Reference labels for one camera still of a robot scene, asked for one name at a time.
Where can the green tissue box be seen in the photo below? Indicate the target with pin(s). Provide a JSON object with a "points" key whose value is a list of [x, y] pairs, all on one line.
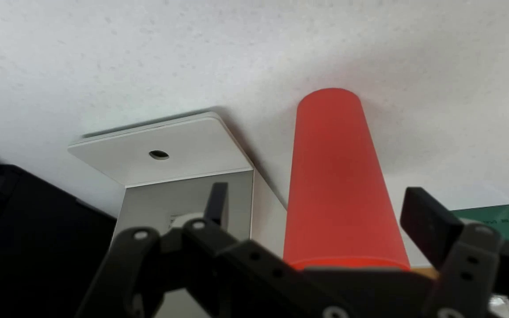
{"points": [[503, 221]]}

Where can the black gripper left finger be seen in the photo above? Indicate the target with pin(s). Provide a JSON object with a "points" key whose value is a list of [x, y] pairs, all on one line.
{"points": [[231, 258]]}

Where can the orange plastic cup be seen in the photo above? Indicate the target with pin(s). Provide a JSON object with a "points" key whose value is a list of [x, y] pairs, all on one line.
{"points": [[337, 187]]}

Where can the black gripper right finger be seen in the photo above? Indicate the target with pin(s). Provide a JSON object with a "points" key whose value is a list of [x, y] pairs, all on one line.
{"points": [[437, 226]]}

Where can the black appliance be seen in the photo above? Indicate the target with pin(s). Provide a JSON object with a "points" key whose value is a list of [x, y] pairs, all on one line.
{"points": [[31, 247]]}

